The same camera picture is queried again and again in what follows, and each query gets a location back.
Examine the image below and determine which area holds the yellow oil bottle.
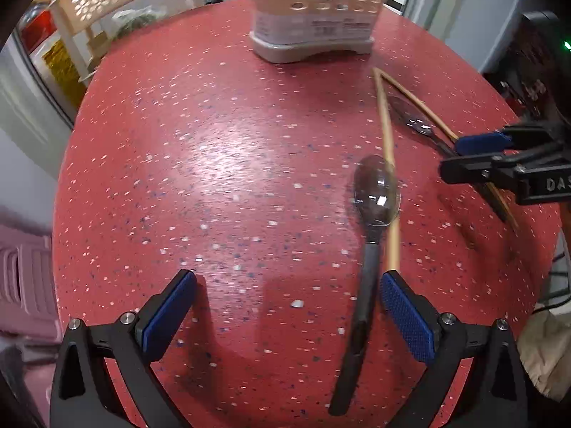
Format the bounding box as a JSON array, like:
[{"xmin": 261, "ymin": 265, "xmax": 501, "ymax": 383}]
[{"xmin": 40, "ymin": 38, "xmax": 88, "ymax": 113}]

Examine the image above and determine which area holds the beige cloth bag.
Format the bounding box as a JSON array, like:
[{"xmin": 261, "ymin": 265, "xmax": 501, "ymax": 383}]
[{"xmin": 516, "ymin": 307, "xmax": 571, "ymax": 403}]

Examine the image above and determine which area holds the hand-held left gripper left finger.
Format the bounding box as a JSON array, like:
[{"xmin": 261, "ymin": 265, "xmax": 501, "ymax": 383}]
[{"xmin": 49, "ymin": 269, "xmax": 198, "ymax": 428}]

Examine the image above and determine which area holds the wooden chopstick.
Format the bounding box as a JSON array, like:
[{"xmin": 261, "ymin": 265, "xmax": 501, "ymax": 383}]
[
  {"xmin": 378, "ymin": 70, "xmax": 521, "ymax": 233},
  {"xmin": 372, "ymin": 68, "xmax": 401, "ymax": 274}
]

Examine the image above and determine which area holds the black-handled spoon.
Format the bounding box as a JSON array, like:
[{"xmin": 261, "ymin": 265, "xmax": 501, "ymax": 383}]
[
  {"xmin": 388, "ymin": 96, "xmax": 510, "ymax": 224},
  {"xmin": 328, "ymin": 154, "xmax": 402, "ymax": 416}
]

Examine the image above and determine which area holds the red plastic container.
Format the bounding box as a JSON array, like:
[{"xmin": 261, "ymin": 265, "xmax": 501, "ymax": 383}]
[{"xmin": 21, "ymin": 8, "xmax": 60, "ymax": 46}]

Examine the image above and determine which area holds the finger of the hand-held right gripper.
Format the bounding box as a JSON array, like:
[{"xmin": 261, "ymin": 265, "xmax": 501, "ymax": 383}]
[
  {"xmin": 455, "ymin": 126, "xmax": 558, "ymax": 156},
  {"xmin": 439, "ymin": 143, "xmax": 571, "ymax": 198}
]

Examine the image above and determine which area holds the pink plastic stool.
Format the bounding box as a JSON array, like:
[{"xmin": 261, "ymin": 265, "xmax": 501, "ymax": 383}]
[{"xmin": 0, "ymin": 225, "xmax": 64, "ymax": 345}]

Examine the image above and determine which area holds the beige flower-cutout plastic stool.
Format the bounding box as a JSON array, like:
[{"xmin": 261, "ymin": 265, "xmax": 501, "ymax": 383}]
[{"xmin": 47, "ymin": 0, "xmax": 202, "ymax": 83}]

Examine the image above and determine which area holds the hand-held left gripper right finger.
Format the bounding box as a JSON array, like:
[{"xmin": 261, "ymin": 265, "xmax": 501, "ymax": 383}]
[{"xmin": 380, "ymin": 270, "xmax": 530, "ymax": 428}]

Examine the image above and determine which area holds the beige plastic utensil holder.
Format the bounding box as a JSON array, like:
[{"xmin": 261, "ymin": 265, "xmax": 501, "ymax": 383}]
[{"xmin": 248, "ymin": 0, "xmax": 396, "ymax": 64}]

